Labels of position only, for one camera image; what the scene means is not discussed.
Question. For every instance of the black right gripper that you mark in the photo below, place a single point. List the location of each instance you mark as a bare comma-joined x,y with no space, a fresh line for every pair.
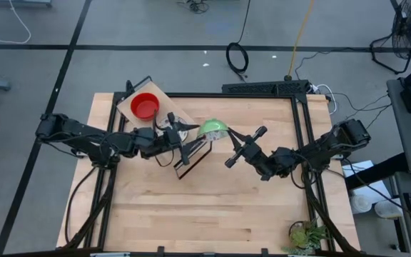
259,160

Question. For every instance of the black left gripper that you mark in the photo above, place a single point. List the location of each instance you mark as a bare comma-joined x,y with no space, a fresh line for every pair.
155,142

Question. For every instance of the red mini bowl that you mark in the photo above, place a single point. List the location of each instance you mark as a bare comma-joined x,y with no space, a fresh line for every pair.
145,106

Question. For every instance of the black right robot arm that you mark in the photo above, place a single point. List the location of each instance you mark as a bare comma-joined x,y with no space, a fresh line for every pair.
319,150

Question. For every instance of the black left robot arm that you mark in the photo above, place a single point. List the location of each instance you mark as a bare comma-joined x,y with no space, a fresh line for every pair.
77,132

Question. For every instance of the black table edge clamp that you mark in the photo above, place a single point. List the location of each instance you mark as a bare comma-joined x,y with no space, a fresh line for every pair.
161,251
264,251

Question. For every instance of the green succulent in black pot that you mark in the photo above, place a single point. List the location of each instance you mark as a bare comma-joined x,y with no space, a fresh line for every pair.
305,237

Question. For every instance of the white paper sheet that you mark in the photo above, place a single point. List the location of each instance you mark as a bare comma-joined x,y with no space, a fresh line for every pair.
360,175

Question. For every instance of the white round container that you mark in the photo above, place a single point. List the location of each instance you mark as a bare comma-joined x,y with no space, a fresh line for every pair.
387,208
360,203

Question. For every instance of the black desk beam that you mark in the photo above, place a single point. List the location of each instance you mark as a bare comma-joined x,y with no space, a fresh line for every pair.
373,172

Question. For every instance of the black floor fan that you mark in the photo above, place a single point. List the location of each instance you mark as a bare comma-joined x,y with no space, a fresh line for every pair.
410,28

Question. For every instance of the wooden shelf with black frame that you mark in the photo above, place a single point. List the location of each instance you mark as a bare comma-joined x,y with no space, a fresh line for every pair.
168,105

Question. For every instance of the black aluminium rig frame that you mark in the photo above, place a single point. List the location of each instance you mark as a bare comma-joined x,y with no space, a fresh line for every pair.
227,95

